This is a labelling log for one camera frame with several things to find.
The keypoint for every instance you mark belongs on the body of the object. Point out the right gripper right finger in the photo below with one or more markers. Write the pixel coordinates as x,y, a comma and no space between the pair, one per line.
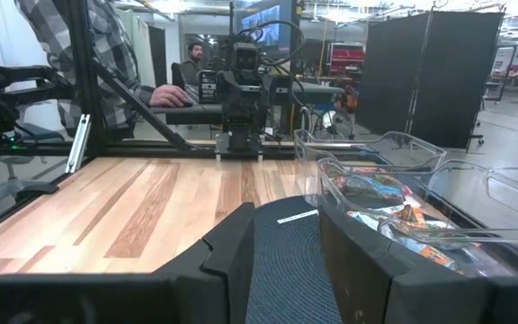
367,288

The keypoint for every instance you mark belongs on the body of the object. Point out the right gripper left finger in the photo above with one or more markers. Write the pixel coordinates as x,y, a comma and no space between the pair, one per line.
214,279

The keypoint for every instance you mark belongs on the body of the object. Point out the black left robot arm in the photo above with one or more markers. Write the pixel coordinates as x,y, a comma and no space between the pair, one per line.
241,135

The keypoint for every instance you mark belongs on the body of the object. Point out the grey desk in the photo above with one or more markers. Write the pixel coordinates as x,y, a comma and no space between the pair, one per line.
191,114

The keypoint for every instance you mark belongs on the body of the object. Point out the person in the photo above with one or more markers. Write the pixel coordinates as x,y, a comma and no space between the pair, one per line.
115,45
192,67

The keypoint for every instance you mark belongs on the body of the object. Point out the monitor with blue screen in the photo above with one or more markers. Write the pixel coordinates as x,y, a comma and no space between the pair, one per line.
263,27

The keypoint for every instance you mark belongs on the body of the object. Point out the round dark blue placemat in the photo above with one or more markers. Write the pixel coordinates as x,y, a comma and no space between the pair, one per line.
286,270

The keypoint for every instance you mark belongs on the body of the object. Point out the person's hand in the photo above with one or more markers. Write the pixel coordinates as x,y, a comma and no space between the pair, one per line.
169,96

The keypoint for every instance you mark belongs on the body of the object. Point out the clear plastic bin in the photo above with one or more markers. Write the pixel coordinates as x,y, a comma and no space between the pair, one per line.
511,193
313,146
488,252

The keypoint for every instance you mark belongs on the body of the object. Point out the white tape strip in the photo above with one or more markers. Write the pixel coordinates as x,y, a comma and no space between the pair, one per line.
297,216

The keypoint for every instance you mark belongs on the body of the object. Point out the red tool cart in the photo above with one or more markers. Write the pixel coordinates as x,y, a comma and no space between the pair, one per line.
346,56

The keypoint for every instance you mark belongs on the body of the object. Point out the white cabinet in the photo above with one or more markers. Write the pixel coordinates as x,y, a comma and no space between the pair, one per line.
142,49

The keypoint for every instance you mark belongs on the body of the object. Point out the black partition screen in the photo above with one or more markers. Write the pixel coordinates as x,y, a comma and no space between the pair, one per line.
443,81

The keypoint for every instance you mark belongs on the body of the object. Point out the office chair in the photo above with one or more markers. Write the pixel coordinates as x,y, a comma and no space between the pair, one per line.
38,132

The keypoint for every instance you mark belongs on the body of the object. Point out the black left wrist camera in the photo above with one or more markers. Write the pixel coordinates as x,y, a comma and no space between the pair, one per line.
246,57

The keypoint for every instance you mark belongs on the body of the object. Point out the silver metal bracket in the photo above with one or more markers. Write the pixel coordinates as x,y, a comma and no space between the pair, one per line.
78,144

